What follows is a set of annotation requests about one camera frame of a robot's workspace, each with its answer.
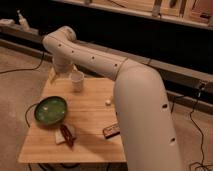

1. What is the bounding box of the green ceramic bowl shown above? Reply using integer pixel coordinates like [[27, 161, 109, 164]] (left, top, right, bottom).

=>
[[34, 96, 68, 126]]

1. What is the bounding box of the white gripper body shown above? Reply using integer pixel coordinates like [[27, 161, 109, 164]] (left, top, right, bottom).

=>
[[48, 65, 77, 84]]

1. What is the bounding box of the small brown box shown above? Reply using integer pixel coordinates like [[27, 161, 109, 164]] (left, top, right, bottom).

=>
[[103, 124, 120, 139]]

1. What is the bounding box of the black cable by bowl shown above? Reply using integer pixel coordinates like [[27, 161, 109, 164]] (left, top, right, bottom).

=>
[[24, 102, 40, 128]]

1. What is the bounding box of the black cable on floor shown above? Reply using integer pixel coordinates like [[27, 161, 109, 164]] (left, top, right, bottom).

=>
[[0, 49, 46, 76]]

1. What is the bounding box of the white paper cup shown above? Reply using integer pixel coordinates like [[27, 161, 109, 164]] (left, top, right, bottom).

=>
[[70, 71, 84, 92]]

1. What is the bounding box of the white spray bottle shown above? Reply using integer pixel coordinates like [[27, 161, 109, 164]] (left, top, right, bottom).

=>
[[17, 11, 30, 31]]

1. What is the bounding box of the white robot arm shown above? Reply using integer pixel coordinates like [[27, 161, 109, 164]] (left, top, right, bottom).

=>
[[42, 26, 184, 171]]

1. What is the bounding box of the black cable at right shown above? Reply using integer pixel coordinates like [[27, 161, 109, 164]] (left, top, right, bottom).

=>
[[189, 83, 213, 171]]

